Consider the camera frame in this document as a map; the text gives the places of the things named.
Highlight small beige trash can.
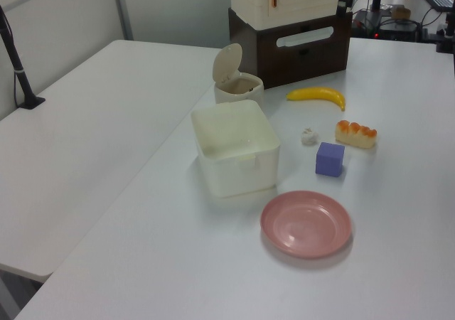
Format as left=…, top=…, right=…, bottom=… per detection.
left=212, top=43, right=265, bottom=105

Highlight black monitor stand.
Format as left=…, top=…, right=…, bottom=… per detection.
left=354, top=0, right=385, bottom=33

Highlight cream toy refrigerator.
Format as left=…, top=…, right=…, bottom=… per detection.
left=230, top=0, right=340, bottom=30

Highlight black electronics box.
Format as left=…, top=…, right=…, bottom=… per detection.
left=377, top=19, right=419, bottom=42

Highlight small brown cardboard item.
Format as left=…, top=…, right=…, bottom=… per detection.
left=390, top=6, right=412, bottom=20

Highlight dark brown drawer box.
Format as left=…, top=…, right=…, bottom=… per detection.
left=227, top=7, right=353, bottom=89

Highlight yellow toy banana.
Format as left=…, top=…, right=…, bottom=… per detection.
left=286, top=86, right=347, bottom=112

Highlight black table clamp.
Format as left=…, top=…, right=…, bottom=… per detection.
left=435, top=3, right=455, bottom=53

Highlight toy bread loaf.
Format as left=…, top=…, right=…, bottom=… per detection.
left=334, top=119, right=379, bottom=150

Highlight crumpled white paper ball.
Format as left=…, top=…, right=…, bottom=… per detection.
left=300, top=127, right=319, bottom=146

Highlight purple cube block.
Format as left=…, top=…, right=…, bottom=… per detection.
left=315, top=142, right=346, bottom=178

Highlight white square plastic box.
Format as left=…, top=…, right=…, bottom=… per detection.
left=190, top=99, right=282, bottom=198

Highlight pink plastic plate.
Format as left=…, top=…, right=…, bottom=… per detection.
left=259, top=190, right=353, bottom=260

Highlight grey partition frame post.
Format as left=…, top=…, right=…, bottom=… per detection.
left=110, top=0, right=135, bottom=41

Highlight black camera stand pole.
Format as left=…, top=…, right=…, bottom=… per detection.
left=0, top=4, right=46, bottom=110

